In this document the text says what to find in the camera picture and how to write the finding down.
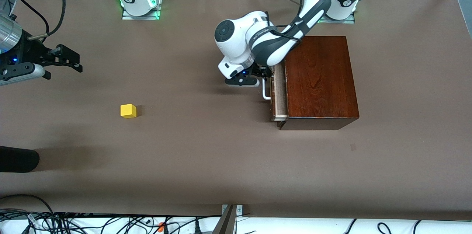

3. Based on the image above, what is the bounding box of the wooden drawer with white handle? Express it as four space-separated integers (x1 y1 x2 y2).
262 59 289 122

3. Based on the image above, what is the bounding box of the yellow cube block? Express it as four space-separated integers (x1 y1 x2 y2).
121 104 137 119

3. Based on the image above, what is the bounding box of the dark wooden cabinet casing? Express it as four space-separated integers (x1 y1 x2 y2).
277 36 360 130

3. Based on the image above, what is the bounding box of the brown table cover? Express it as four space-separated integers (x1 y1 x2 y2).
0 0 472 221

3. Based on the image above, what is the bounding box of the grey diagonal bar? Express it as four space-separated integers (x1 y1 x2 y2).
212 205 236 234

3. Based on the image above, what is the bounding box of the black curved cable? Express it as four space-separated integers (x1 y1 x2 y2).
15 0 50 36

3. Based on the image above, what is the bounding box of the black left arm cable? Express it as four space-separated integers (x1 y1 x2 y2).
265 10 310 42

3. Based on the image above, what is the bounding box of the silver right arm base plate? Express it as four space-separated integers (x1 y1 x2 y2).
122 0 160 20

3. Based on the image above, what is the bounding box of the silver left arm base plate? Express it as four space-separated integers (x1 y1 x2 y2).
319 12 355 24

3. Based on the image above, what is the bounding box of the black arched cable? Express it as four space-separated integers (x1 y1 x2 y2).
0 194 55 214

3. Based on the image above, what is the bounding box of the small metal edge bracket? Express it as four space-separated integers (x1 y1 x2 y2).
221 205 244 223

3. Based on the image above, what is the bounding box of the tangled black cable bundle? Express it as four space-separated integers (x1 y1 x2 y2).
0 208 222 234

